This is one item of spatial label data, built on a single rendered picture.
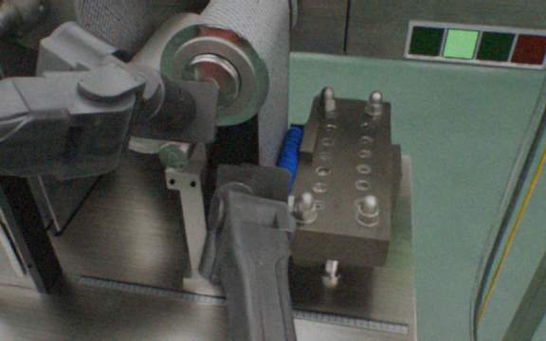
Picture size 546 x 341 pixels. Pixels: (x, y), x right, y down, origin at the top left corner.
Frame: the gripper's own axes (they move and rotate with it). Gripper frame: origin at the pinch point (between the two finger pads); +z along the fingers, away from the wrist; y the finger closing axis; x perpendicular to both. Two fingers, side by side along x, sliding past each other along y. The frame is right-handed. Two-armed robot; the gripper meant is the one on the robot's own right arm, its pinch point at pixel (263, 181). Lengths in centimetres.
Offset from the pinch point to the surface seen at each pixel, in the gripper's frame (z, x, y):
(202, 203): -5.5, -3.4, -8.0
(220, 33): -14.3, 20.2, -4.7
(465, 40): 19.7, 26.0, 30.7
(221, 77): -13.6, 15.0, -4.3
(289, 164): 8.3, 2.0, 2.8
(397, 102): 239, 15, 37
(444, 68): 279, 40, 67
